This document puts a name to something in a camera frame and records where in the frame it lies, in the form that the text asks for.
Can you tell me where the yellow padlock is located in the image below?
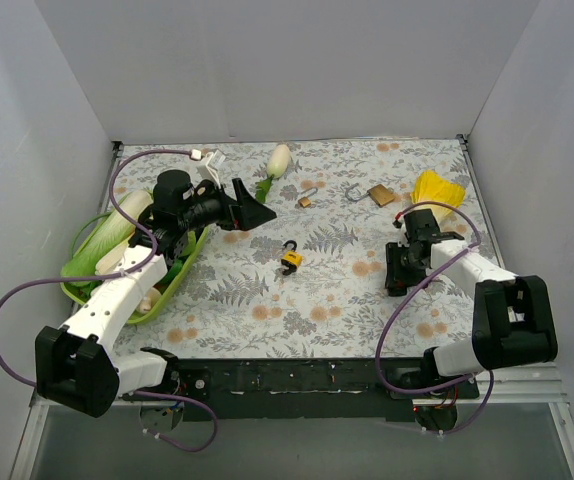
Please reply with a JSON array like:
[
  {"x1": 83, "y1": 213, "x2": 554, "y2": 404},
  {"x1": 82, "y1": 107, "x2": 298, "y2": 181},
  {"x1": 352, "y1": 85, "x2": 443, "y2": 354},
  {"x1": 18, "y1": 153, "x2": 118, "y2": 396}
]
[{"x1": 280, "y1": 240, "x2": 303, "y2": 277}]

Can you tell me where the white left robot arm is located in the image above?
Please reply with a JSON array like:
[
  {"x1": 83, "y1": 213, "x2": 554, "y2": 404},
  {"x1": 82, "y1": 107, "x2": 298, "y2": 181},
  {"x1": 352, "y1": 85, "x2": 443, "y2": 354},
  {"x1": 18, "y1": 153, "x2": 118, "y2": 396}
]
[{"x1": 35, "y1": 170, "x2": 277, "y2": 418}]

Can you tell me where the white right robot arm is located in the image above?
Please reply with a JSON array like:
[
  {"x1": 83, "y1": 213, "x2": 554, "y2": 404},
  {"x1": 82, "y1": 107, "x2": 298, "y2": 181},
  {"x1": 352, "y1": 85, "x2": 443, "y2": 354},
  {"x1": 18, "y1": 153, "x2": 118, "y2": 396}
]
[{"x1": 376, "y1": 201, "x2": 558, "y2": 398}]

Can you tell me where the green plastic basket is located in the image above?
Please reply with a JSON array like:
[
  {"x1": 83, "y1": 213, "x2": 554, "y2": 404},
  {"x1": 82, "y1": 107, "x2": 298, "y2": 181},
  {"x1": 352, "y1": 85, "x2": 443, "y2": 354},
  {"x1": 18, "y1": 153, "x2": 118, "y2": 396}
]
[{"x1": 60, "y1": 209, "x2": 210, "y2": 325}]

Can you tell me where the yellow napa cabbage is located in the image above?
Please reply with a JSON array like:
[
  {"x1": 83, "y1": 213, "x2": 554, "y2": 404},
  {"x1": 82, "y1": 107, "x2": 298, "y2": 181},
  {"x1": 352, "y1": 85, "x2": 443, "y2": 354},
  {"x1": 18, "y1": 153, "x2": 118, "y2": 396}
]
[{"x1": 411, "y1": 170, "x2": 465, "y2": 223}]

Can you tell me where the white radish with leaves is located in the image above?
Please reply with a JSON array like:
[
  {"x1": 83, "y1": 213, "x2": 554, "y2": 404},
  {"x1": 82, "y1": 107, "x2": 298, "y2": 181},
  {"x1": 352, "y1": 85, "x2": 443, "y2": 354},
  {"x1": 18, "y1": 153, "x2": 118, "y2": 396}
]
[{"x1": 255, "y1": 144, "x2": 291, "y2": 204}]

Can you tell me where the large brass padlock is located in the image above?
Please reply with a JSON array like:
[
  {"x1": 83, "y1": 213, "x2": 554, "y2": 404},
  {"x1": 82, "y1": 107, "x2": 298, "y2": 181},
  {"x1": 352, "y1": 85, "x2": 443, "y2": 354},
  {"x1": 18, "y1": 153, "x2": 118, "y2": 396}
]
[{"x1": 344, "y1": 183, "x2": 396, "y2": 207}]

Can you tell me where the green bok choy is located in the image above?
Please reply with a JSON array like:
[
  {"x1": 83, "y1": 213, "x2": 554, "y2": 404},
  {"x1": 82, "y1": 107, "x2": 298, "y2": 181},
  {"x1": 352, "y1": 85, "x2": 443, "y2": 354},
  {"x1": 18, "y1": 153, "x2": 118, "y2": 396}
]
[{"x1": 162, "y1": 257, "x2": 189, "y2": 284}]

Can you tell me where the small brass padlock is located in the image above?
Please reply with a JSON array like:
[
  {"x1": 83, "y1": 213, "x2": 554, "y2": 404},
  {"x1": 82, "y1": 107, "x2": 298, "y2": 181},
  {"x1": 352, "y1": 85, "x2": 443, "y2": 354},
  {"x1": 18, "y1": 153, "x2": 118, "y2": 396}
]
[{"x1": 297, "y1": 187, "x2": 319, "y2": 208}]

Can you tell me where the green napa cabbage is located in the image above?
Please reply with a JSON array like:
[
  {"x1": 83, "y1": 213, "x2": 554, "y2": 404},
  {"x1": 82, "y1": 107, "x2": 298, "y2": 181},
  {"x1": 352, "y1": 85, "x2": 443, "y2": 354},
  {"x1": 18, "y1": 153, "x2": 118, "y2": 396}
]
[{"x1": 60, "y1": 190, "x2": 153, "y2": 277}]

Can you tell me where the floral table mat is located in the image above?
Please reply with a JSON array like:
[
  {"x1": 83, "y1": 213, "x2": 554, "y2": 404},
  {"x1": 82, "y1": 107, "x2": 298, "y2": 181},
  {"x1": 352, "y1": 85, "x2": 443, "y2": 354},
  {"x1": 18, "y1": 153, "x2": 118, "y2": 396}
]
[{"x1": 114, "y1": 138, "x2": 487, "y2": 358}]

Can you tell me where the celery stalk bundle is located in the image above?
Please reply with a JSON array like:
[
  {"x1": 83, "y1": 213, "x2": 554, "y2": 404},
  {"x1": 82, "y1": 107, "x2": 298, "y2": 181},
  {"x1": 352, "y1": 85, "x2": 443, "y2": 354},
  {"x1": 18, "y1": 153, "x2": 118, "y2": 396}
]
[{"x1": 95, "y1": 239, "x2": 129, "y2": 275}]

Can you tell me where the toy mushroom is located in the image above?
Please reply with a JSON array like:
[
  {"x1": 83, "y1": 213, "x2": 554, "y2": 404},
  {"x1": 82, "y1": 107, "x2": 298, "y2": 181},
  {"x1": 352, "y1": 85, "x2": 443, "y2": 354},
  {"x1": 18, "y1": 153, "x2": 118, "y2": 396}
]
[{"x1": 136, "y1": 287, "x2": 162, "y2": 315}]

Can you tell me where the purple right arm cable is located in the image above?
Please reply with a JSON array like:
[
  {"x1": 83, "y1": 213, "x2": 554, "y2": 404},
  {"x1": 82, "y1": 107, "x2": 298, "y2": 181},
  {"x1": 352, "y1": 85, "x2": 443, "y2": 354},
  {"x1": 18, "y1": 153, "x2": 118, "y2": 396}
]
[{"x1": 375, "y1": 200, "x2": 496, "y2": 435}]

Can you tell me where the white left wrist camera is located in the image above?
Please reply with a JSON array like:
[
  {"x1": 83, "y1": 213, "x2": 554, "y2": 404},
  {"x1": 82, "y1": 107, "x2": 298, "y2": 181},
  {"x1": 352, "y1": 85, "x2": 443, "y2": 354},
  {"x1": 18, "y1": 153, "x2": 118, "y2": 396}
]
[{"x1": 190, "y1": 149, "x2": 226, "y2": 185}]

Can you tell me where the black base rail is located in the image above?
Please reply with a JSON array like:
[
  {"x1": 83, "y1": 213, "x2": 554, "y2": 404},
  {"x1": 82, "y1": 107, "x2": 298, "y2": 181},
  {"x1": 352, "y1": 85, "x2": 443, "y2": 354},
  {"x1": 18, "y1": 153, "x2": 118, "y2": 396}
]
[{"x1": 121, "y1": 357, "x2": 483, "y2": 424}]

